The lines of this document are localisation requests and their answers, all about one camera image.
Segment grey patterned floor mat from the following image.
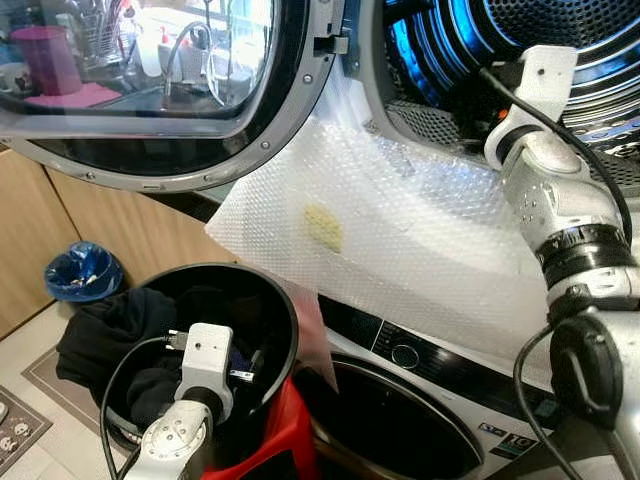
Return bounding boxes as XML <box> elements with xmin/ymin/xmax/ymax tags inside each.
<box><xmin>0</xmin><ymin>385</ymin><xmax>51</xmax><ymax>477</ymax></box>

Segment brown bordered floor mat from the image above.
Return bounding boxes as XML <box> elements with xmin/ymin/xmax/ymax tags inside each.
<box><xmin>22</xmin><ymin>345</ymin><xmax>106</xmax><ymax>421</ymax></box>

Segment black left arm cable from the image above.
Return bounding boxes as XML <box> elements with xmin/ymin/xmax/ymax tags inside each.
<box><xmin>100</xmin><ymin>335</ymin><xmax>191</xmax><ymax>480</ymax></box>

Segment silver-rimmed glass dryer door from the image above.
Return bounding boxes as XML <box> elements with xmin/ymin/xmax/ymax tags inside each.
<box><xmin>0</xmin><ymin>0</ymin><xmax>347</xmax><ymax>193</ymax></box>

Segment black plastic bucket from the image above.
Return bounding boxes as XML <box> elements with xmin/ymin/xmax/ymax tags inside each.
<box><xmin>95</xmin><ymin>262</ymin><xmax>301</xmax><ymax>473</ymax></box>

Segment light wooden cabinet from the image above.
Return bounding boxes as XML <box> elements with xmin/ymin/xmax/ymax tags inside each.
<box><xmin>0</xmin><ymin>145</ymin><xmax>241</xmax><ymax>341</ymax></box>

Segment clear bubble wrap sheet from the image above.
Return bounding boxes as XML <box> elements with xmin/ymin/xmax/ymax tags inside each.
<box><xmin>205</xmin><ymin>110</ymin><xmax>561</xmax><ymax>363</ymax></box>

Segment black right elbow cable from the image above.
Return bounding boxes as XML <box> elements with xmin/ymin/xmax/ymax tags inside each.
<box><xmin>513</xmin><ymin>322</ymin><xmax>563</xmax><ymax>480</ymax></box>

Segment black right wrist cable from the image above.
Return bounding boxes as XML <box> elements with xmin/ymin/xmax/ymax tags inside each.
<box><xmin>480</xmin><ymin>66</ymin><xmax>634</xmax><ymax>241</ymax></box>

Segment black clothes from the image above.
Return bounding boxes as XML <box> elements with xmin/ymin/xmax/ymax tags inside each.
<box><xmin>55</xmin><ymin>288</ymin><xmax>183</xmax><ymax>423</ymax></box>

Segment white front-load washing machine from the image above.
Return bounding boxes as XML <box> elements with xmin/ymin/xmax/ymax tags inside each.
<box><xmin>290</xmin><ymin>295</ymin><xmax>640</xmax><ymax>480</ymax></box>

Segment round dark washing machine door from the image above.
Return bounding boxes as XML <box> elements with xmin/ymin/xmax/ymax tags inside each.
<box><xmin>295</xmin><ymin>355</ymin><xmax>487</xmax><ymax>480</ymax></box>

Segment red plastic stool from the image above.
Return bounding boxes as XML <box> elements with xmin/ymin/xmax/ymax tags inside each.
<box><xmin>200</xmin><ymin>375</ymin><xmax>321</xmax><ymax>480</ymax></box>

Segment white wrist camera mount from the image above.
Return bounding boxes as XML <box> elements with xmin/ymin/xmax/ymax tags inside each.
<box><xmin>175</xmin><ymin>322</ymin><xmax>237</xmax><ymax>421</ymax></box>
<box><xmin>485</xmin><ymin>45</ymin><xmax>579</xmax><ymax>166</ymax></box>

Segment white dryer with steel drum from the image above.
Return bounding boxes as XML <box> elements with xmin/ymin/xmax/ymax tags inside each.
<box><xmin>340</xmin><ymin>0</ymin><xmax>640</xmax><ymax>196</ymax></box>

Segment bin with blue bag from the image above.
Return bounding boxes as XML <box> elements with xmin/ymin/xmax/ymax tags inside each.
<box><xmin>43</xmin><ymin>240</ymin><xmax>126</xmax><ymax>303</ymax></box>

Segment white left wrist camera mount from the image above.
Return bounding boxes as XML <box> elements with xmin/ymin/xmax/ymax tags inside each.
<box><xmin>175</xmin><ymin>322</ymin><xmax>237</xmax><ymax>421</ymax></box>

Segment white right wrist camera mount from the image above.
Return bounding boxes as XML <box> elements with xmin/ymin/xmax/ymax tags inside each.
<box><xmin>485</xmin><ymin>45</ymin><xmax>579</xmax><ymax>166</ymax></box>

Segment curved metal faucet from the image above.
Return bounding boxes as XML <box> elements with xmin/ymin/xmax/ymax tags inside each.
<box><xmin>165</xmin><ymin>20</ymin><xmax>217</xmax><ymax>101</ymax></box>

